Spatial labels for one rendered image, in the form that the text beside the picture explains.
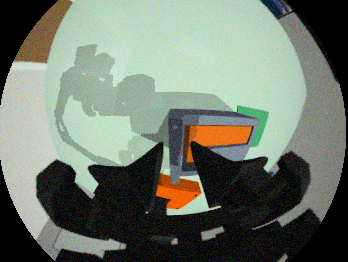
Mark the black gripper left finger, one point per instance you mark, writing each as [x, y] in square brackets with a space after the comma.
[141, 177]

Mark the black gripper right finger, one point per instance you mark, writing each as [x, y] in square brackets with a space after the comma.
[219, 174]

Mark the orange l-shaped part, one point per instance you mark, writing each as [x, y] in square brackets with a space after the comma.
[213, 136]

